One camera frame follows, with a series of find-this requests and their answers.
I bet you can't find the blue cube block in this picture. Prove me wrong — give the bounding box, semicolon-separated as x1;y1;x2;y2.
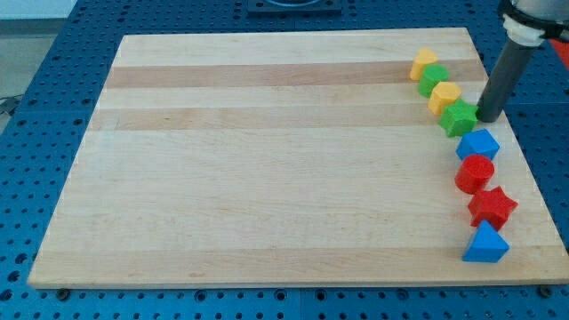
455;129;500;160

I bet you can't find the wooden board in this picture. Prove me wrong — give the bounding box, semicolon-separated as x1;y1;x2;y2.
28;28;568;289

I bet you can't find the green cylinder block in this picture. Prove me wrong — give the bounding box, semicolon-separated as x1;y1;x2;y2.
418;64;449;98

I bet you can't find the yellow hexagon block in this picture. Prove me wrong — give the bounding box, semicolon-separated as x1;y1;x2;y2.
428;82;462;116

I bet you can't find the yellow heart block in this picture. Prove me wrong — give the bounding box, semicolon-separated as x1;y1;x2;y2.
409;48;438;81

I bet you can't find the green star block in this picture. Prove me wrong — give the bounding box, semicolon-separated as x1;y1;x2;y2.
438;99;478;137

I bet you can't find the red cylinder block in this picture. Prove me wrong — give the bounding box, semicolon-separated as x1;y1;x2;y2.
454;155;495;195

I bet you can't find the red star block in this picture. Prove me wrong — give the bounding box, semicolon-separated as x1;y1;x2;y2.
468;186;518;231

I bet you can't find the blue triangle block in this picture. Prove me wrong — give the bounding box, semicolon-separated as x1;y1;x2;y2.
462;220;510;263

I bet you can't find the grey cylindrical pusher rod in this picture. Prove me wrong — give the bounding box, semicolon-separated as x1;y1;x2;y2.
477;28;544;123

